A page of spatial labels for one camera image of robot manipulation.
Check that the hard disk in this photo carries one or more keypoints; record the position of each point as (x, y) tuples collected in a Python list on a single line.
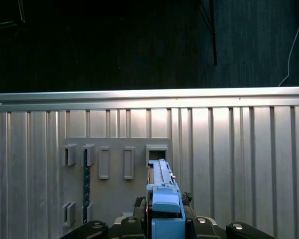
[(164, 199)]

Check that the grey plastic parts rack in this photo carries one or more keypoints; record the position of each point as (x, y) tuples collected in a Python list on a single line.
[(114, 194)]

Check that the RAM stick on rack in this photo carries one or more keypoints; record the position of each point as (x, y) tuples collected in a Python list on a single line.
[(86, 184)]

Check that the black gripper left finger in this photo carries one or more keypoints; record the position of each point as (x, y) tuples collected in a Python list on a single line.
[(132, 229)]

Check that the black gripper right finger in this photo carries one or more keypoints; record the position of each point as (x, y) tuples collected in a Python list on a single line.
[(201, 229)]

